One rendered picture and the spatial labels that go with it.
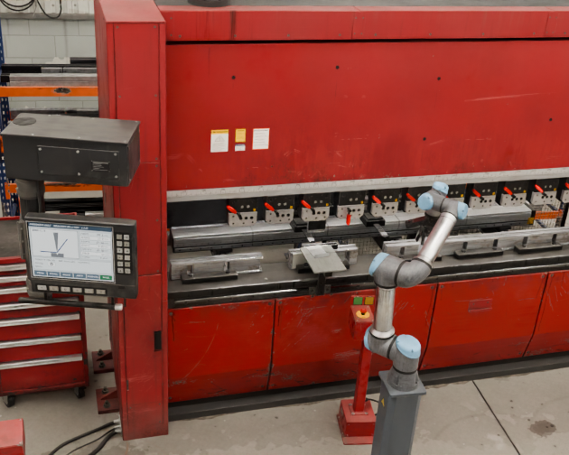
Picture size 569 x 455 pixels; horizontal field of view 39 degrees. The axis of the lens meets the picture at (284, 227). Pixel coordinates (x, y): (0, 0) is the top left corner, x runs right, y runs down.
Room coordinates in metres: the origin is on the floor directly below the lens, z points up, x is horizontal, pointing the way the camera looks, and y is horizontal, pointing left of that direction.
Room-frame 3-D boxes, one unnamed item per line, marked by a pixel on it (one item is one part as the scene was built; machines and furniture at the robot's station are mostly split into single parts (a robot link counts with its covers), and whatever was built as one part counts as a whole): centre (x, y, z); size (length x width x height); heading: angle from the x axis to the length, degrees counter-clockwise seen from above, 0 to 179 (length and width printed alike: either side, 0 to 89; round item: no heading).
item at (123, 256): (2.91, 0.83, 1.42); 0.45 x 0.12 x 0.36; 90
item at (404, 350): (3.03, -0.60, 0.94); 0.13 x 0.12 x 0.14; 56
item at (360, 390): (3.58, -0.49, 0.39); 0.05 x 0.05 x 0.54; 8
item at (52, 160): (2.99, 0.88, 1.53); 0.51 x 0.25 x 0.85; 90
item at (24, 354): (3.77, 1.36, 0.50); 0.50 x 0.50 x 1.00; 17
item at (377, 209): (4.00, -0.53, 1.26); 0.15 x 0.09 x 0.17; 107
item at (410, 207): (4.06, -0.72, 1.26); 0.15 x 0.09 x 0.17; 107
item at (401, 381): (3.02, -0.61, 0.82); 0.15 x 0.15 x 0.10
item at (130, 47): (3.76, 0.81, 1.15); 0.85 x 0.25 x 2.30; 17
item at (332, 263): (3.74, -0.22, 1.00); 0.26 x 0.18 x 0.01; 17
